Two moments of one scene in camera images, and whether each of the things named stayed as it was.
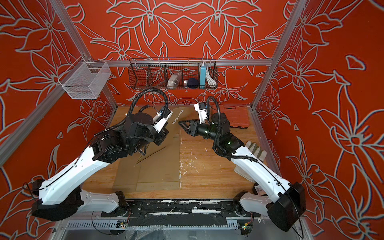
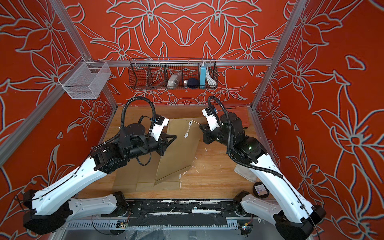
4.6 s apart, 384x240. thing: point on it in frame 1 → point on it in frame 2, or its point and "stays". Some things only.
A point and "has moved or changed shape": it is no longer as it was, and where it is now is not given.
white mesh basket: (82, 80) stays
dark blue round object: (192, 83) stays
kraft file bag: (128, 175) stays
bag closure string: (181, 111) has moved or changed shape
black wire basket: (172, 73) stays
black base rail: (180, 212) stays
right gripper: (194, 129) → (207, 133)
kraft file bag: (167, 153) has moved or changed shape
